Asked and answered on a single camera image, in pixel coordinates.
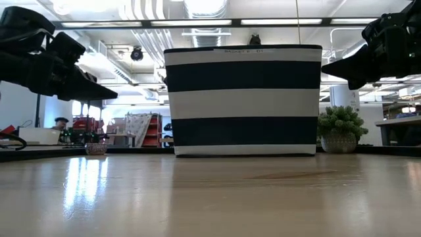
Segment grey work desk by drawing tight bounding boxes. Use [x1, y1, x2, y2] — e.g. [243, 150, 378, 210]
[374, 115, 421, 147]

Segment white laptop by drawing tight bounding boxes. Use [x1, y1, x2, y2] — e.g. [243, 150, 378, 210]
[18, 127, 62, 145]

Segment black overhead light bar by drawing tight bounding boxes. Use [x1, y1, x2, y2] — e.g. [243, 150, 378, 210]
[52, 18, 379, 30]

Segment small round bowl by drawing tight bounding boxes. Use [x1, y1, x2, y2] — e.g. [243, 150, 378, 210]
[84, 142, 109, 156]

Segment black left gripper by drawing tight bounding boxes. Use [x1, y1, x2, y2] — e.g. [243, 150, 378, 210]
[0, 32, 118, 101]

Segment red tool boxes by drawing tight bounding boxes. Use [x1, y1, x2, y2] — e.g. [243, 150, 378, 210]
[72, 117, 99, 132]

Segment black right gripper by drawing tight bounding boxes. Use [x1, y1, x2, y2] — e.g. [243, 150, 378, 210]
[321, 13, 421, 90]

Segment navy white striped fabric basket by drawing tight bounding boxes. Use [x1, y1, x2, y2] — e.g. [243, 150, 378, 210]
[163, 44, 323, 158]

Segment person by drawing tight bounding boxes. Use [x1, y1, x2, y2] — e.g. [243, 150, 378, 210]
[51, 117, 70, 132]

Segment black aluminium table frame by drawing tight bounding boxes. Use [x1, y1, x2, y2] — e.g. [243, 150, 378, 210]
[0, 144, 421, 163]

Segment black ceiling dome camera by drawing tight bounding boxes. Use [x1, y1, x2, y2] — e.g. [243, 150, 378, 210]
[130, 45, 145, 62]

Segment red shelf unit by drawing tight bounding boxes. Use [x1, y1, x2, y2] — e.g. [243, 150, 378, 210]
[141, 113, 163, 148]

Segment patterned hanging cloth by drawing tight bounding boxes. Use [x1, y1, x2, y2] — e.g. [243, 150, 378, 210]
[124, 113, 153, 147]

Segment black looped cable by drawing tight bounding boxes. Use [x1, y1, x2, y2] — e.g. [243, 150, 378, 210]
[0, 132, 28, 151]

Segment potted green succulent plant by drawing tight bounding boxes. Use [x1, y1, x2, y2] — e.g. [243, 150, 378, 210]
[316, 105, 369, 154]

